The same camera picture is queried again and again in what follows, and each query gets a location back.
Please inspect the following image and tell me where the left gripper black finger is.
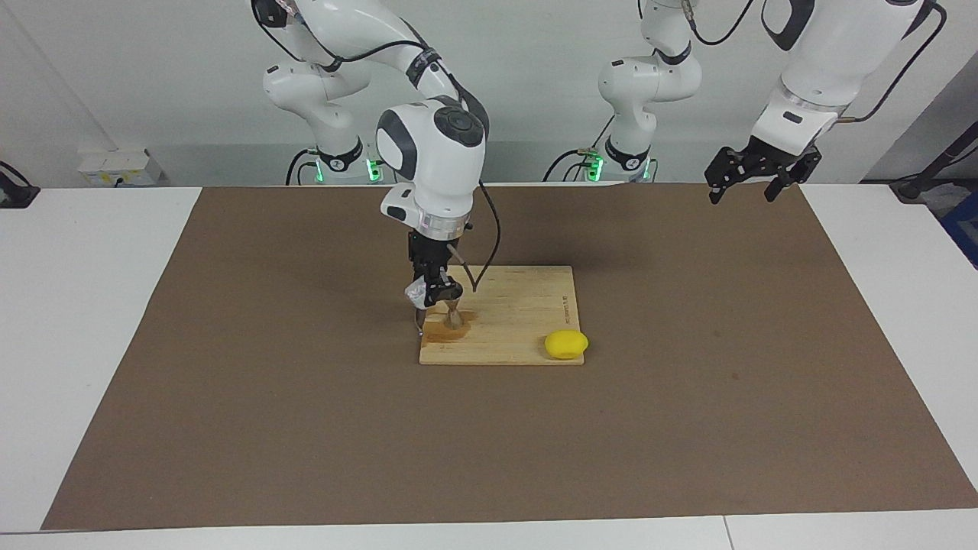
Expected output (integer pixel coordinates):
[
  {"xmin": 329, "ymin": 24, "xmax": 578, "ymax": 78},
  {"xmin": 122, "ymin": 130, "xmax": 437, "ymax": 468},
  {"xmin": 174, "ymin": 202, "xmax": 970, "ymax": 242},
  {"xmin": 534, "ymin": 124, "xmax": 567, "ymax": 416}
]
[
  {"xmin": 704, "ymin": 147, "xmax": 753, "ymax": 205},
  {"xmin": 764, "ymin": 150, "xmax": 823, "ymax": 203}
]

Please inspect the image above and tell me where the wooden cutting board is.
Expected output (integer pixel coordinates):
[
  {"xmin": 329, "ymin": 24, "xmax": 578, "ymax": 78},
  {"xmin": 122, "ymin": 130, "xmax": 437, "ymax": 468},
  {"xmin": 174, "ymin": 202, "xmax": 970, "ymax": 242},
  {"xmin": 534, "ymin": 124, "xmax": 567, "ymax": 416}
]
[{"xmin": 413, "ymin": 265, "xmax": 585, "ymax": 366}]

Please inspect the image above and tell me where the black stand with pole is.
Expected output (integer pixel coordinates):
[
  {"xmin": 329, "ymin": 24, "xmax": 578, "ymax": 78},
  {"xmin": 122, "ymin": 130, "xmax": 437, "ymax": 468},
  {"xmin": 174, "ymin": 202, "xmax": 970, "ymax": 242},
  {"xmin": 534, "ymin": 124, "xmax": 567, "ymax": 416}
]
[{"xmin": 890, "ymin": 126, "xmax": 978, "ymax": 203}]

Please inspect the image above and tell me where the yellow lemon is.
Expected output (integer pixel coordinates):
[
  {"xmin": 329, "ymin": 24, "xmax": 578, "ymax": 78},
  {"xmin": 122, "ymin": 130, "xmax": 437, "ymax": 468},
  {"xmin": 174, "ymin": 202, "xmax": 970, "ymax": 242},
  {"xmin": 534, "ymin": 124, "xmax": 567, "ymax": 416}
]
[{"xmin": 544, "ymin": 329, "xmax": 590, "ymax": 360}]

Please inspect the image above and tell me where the blue crate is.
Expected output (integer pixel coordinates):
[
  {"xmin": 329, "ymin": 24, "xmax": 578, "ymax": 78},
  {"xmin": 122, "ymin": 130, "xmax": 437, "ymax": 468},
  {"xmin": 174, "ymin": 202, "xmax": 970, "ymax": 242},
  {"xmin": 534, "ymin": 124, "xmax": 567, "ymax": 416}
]
[{"xmin": 938, "ymin": 191, "xmax": 978, "ymax": 268}]

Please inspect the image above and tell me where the brown paper table mat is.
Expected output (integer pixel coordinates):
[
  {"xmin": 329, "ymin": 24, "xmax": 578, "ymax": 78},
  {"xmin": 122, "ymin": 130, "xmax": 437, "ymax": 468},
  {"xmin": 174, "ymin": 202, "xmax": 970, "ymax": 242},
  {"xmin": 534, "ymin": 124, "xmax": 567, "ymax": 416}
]
[{"xmin": 40, "ymin": 183, "xmax": 978, "ymax": 532}]

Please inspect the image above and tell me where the black clamp base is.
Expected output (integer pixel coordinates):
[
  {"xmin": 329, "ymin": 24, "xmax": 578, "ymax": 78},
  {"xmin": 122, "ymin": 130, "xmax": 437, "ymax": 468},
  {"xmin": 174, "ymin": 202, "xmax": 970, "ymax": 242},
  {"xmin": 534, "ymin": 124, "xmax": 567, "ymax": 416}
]
[{"xmin": 0, "ymin": 162, "xmax": 40, "ymax": 209}]

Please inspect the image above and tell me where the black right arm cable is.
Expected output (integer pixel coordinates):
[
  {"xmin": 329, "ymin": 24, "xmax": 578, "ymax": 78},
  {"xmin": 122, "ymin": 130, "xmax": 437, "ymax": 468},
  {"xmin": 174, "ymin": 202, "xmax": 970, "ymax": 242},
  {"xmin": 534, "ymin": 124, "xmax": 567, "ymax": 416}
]
[{"xmin": 252, "ymin": 0, "xmax": 503, "ymax": 293}]

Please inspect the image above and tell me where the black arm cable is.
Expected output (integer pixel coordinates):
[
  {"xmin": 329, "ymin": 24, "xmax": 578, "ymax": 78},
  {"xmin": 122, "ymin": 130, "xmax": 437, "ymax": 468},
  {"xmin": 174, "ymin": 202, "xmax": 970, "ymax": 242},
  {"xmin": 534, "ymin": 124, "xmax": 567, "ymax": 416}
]
[
  {"xmin": 252, "ymin": 0, "xmax": 503, "ymax": 293},
  {"xmin": 684, "ymin": 0, "xmax": 948, "ymax": 123}
]

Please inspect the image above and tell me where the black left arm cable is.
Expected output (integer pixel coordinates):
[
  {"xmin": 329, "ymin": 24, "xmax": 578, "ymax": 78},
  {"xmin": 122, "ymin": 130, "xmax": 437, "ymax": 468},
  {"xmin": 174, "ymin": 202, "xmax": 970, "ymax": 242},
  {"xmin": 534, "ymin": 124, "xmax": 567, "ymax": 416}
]
[{"xmin": 684, "ymin": 0, "xmax": 948, "ymax": 123}]

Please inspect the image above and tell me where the black base power cable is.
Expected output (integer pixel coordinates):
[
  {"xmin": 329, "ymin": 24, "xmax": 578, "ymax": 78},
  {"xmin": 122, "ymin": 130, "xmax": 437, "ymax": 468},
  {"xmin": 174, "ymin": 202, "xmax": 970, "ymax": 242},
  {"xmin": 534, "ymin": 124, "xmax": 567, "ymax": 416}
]
[
  {"xmin": 285, "ymin": 147, "xmax": 322, "ymax": 186},
  {"xmin": 542, "ymin": 115, "xmax": 616, "ymax": 183}
]

